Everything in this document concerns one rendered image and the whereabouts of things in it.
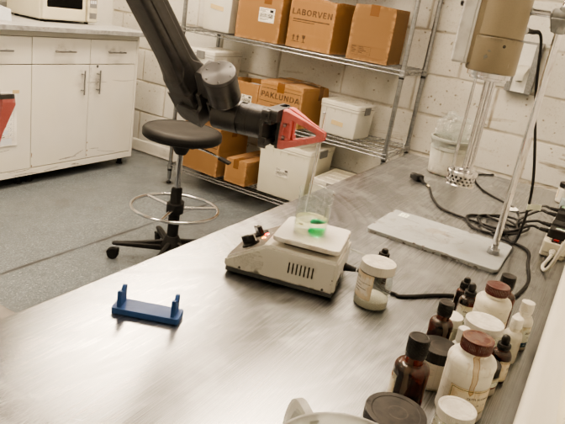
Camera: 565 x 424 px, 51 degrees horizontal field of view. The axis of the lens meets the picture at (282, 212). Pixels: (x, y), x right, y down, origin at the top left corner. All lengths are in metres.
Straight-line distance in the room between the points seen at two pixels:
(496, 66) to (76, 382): 0.97
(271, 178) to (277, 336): 2.66
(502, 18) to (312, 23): 2.15
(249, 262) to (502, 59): 0.66
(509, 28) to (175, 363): 0.91
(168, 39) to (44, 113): 2.71
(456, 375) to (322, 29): 2.72
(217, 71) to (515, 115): 2.56
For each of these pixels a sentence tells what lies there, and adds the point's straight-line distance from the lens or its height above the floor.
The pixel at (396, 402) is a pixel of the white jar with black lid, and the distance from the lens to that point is 0.69.
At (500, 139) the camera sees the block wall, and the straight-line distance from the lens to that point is 3.42.
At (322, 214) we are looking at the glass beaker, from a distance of 1.01.
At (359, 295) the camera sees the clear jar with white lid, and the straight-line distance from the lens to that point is 1.01.
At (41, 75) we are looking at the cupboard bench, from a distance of 3.63.
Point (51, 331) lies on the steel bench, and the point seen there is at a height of 0.75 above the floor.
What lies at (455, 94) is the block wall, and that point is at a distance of 3.45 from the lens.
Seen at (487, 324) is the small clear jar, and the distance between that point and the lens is 0.93.
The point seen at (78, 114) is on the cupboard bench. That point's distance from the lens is 3.85.
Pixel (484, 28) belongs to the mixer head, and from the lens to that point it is 1.32.
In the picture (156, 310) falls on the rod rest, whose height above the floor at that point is 0.76.
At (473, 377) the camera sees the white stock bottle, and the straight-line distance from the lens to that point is 0.78.
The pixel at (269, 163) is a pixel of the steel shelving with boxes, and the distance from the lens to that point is 3.49.
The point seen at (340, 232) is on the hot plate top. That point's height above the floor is 0.84.
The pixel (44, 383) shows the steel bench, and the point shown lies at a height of 0.75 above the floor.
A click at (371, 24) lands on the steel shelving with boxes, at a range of 3.22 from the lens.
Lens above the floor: 1.21
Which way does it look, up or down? 19 degrees down
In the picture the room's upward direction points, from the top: 9 degrees clockwise
